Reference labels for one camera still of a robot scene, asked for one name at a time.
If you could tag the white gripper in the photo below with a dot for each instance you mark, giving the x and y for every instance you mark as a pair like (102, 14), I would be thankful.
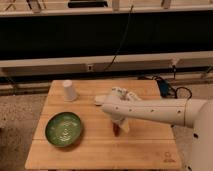
(121, 124)

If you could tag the white paper cup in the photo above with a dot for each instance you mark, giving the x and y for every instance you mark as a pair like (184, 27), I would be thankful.
(70, 93)

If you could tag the white wall power strip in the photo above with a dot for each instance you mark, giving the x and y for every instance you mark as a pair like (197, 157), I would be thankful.
(83, 68)

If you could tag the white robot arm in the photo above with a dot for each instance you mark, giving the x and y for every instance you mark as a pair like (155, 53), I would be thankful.
(193, 113)

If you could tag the wooden folding table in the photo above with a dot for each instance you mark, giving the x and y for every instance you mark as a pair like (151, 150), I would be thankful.
(148, 145)

